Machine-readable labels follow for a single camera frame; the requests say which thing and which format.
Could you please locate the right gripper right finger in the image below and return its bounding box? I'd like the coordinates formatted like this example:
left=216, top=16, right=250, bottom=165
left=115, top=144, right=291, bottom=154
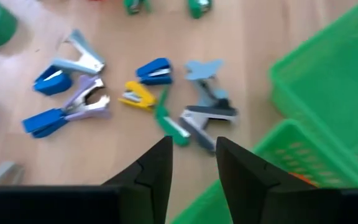
left=215, top=136, right=343, bottom=224

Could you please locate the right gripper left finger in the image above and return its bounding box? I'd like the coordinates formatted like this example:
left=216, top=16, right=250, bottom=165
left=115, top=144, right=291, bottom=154
left=103, top=135, right=173, bottom=224

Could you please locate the green binder clip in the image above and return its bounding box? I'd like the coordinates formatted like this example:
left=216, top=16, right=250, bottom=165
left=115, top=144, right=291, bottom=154
left=154, top=86, right=191, bottom=147

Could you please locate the purple staple remover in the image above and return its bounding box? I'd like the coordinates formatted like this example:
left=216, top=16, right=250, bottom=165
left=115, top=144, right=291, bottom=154
left=61, top=74, right=111, bottom=122

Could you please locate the yellow mini stapler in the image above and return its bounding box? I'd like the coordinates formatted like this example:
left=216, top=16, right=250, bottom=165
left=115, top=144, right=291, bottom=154
left=118, top=80, right=157, bottom=112

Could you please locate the light blue staple remover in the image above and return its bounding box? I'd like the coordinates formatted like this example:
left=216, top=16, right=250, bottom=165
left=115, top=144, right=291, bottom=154
left=50, top=29, right=106, bottom=76
left=183, top=58, right=229, bottom=106

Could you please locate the green mini stapler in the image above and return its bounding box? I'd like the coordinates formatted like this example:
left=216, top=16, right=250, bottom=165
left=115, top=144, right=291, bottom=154
left=186, top=0, right=213, bottom=19
left=122, top=0, right=151, bottom=16

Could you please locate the green plastic basket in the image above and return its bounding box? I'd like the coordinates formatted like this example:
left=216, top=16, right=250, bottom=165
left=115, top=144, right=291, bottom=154
left=170, top=118, right=358, bottom=224
left=268, top=0, right=358, bottom=187

